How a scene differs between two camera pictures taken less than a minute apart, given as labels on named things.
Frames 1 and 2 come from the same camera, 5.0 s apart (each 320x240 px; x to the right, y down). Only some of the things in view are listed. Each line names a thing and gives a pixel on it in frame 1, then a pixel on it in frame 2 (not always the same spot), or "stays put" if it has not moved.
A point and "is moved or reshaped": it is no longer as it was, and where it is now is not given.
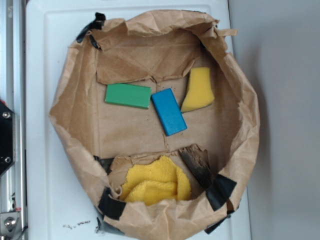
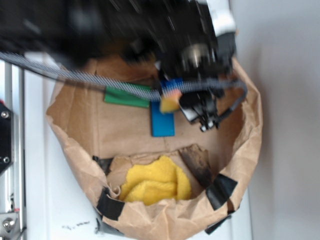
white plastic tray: (58, 206) stays put
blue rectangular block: (169, 112) → (162, 123)
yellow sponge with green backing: (200, 93) is moved or reshaped
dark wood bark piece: (197, 161) stays put
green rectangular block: (128, 95) stays put
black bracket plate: (6, 137) stays put
